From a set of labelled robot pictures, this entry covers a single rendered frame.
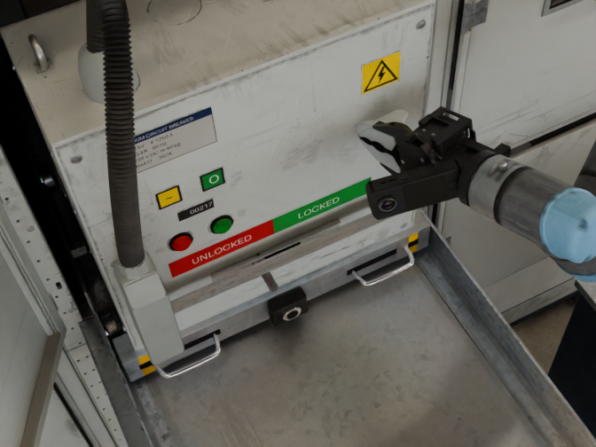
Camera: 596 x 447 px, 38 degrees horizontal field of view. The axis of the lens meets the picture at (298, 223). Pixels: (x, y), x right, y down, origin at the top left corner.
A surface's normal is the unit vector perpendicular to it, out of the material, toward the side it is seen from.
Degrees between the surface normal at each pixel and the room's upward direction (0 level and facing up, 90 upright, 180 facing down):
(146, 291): 61
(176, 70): 0
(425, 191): 76
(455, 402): 0
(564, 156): 90
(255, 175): 90
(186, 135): 90
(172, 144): 90
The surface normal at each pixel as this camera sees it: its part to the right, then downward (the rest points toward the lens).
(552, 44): 0.45, 0.70
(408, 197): 0.14, 0.62
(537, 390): -0.89, 0.39
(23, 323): 1.00, 0.01
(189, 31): -0.05, -0.59
